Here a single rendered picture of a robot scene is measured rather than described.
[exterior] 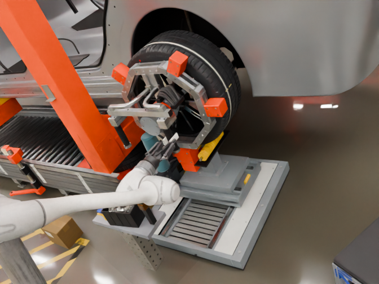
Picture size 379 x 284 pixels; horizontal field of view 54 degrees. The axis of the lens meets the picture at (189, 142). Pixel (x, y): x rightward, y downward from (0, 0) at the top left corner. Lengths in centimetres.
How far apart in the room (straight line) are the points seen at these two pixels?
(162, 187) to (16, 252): 58
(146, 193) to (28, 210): 44
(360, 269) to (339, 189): 86
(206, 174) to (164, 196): 101
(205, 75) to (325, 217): 110
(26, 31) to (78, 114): 51
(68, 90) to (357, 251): 164
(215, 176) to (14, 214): 146
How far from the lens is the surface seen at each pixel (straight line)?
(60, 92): 212
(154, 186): 148
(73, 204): 140
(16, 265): 154
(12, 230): 128
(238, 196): 237
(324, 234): 227
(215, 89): 189
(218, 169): 247
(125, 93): 215
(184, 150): 217
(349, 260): 175
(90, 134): 225
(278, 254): 222
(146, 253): 230
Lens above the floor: 178
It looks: 33 degrees down
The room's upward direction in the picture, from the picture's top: 23 degrees counter-clockwise
